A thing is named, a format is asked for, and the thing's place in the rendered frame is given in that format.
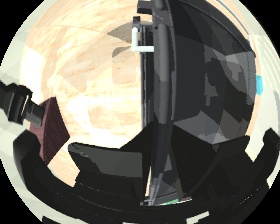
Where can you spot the small cyan cube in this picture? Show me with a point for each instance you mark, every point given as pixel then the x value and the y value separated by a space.
pixel 259 85

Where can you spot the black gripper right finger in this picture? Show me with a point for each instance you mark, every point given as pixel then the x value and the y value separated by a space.
pixel 193 159

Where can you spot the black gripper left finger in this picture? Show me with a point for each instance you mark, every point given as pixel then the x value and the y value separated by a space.
pixel 132 161

